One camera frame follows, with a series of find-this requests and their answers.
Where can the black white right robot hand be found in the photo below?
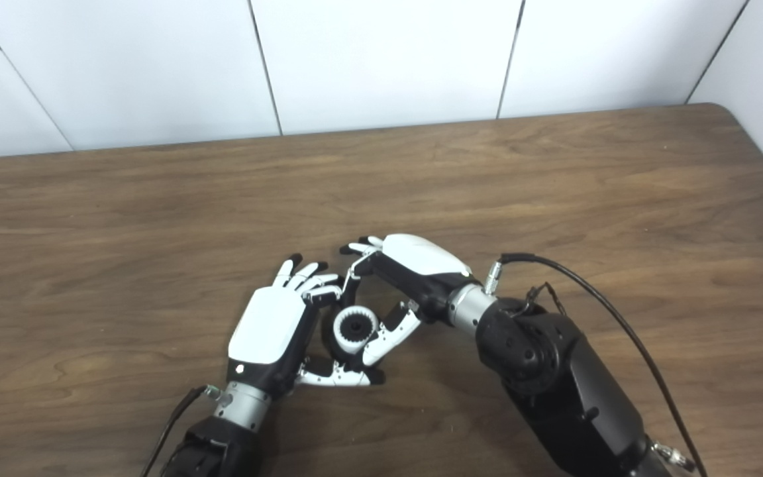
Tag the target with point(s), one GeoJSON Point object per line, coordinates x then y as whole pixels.
{"type": "Point", "coordinates": [421, 262]}

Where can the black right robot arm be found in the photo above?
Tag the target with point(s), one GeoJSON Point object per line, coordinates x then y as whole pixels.
{"type": "Point", "coordinates": [567, 391]}

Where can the round black plastic part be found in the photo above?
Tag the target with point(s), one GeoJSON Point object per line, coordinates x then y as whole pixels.
{"type": "Point", "coordinates": [355, 327]}

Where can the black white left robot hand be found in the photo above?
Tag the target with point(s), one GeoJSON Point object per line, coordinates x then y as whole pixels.
{"type": "Point", "coordinates": [269, 324]}

